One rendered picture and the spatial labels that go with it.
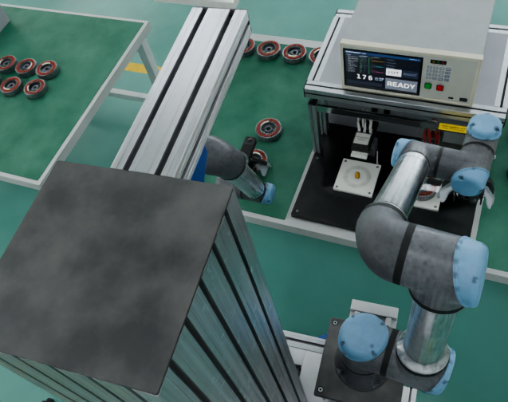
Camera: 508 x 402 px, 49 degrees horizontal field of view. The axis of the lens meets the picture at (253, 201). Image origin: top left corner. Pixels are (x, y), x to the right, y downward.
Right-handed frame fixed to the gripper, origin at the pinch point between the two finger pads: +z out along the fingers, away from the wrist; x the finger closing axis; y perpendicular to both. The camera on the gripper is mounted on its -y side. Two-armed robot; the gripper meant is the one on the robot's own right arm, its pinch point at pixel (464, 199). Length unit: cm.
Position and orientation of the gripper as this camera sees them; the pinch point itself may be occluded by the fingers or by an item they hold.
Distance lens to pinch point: 169.5
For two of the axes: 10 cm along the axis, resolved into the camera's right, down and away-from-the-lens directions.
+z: 1.7, 5.5, 8.2
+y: -2.8, 8.2, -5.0
